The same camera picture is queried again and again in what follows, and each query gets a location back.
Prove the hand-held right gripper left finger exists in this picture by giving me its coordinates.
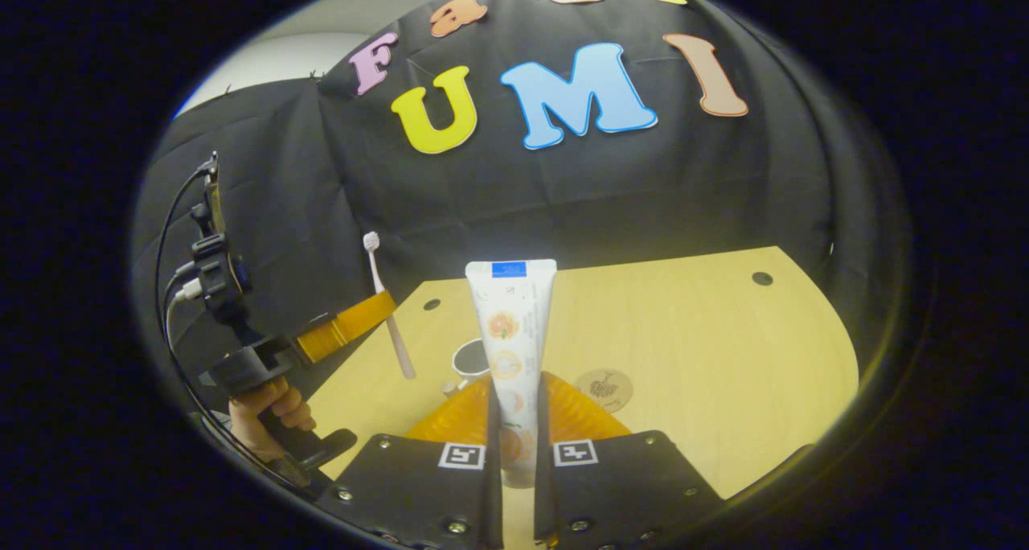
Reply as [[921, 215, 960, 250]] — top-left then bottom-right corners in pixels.
[[318, 373, 503, 550]]

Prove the round wooden coaster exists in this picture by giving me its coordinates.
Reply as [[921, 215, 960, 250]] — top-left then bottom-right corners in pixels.
[[576, 368, 634, 414]]

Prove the white cup with wooden handle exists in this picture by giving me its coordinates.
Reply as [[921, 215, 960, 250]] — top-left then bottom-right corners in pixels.
[[441, 339, 491, 398]]

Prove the white toothpaste tube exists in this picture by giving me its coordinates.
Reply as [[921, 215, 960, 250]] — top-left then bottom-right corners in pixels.
[[465, 259, 558, 489]]

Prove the black backdrop cloth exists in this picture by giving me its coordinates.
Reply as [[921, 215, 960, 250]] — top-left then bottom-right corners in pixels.
[[133, 0, 909, 422]]

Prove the black cable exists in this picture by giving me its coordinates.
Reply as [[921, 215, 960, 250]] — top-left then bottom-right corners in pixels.
[[154, 164, 322, 495]]

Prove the pink and white toothbrush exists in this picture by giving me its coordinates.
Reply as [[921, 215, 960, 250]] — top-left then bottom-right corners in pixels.
[[362, 231, 417, 380]]

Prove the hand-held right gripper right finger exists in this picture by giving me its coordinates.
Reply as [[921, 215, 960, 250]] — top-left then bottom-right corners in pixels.
[[535, 371, 724, 550]]

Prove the white cable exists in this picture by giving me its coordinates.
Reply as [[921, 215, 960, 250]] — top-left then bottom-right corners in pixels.
[[165, 281, 203, 342]]

